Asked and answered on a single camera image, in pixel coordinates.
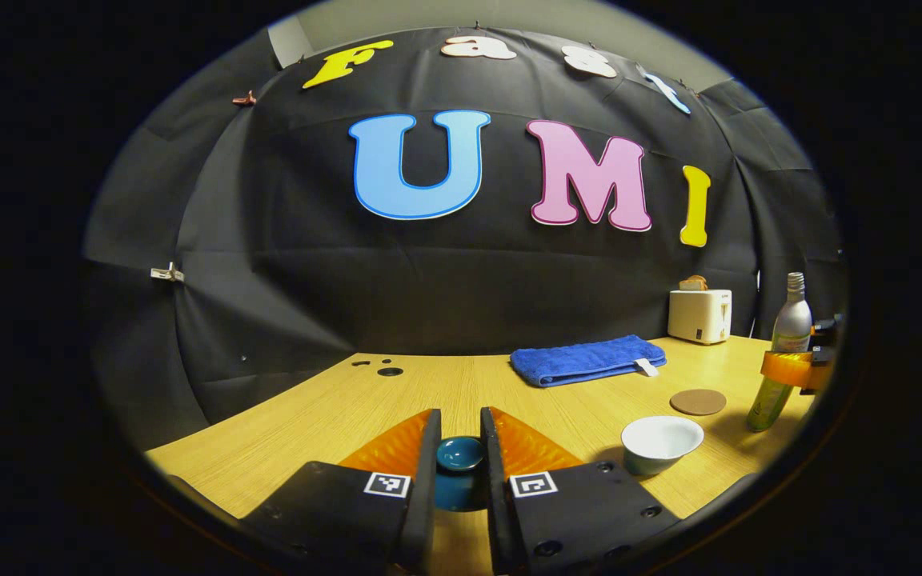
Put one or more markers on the white toaster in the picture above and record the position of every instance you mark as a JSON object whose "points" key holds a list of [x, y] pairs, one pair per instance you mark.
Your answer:
{"points": [[697, 316]]}

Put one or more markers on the orange cloth clip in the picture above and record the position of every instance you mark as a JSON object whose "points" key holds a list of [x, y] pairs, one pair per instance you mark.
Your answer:
{"points": [[244, 99]]}

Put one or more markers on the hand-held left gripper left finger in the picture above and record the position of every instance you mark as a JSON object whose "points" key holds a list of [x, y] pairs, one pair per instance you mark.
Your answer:
{"points": [[425, 488]]}

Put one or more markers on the white cloth clip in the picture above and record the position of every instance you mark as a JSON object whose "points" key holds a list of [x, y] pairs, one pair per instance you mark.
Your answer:
{"points": [[166, 274]]}

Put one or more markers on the black backdrop cloth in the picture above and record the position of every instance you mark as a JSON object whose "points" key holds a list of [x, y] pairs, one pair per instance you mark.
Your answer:
{"points": [[429, 288]]}

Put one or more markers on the white teal teacup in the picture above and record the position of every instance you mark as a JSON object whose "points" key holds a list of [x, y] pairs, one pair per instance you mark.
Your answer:
{"points": [[661, 440]]}

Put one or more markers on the black table grommet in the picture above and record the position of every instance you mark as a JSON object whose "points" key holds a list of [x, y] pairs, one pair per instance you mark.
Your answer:
{"points": [[390, 371]]}

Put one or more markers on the silver green-label water bottle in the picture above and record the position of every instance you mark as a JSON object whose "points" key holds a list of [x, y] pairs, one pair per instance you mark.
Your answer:
{"points": [[793, 328]]}

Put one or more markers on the blue towel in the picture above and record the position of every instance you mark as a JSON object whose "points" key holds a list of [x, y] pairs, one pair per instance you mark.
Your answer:
{"points": [[581, 362]]}

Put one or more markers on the teal teacup lid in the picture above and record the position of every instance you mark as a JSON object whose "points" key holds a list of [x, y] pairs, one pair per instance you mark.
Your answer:
{"points": [[461, 454]]}

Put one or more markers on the bread slice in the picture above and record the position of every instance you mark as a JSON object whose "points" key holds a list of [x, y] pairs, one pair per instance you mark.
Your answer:
{"points": [[693, 283]]}

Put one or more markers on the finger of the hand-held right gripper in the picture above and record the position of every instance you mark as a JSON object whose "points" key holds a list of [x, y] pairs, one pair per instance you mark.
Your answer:
{"points": [[827, 326], [785, 370]]}

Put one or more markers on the round brown coaster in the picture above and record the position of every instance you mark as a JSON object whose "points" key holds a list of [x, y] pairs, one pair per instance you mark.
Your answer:
{"points": [[698, 402]]}

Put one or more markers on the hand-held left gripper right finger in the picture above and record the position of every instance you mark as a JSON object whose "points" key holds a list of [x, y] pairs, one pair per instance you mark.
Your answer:
{"points": [[495, 488]]}

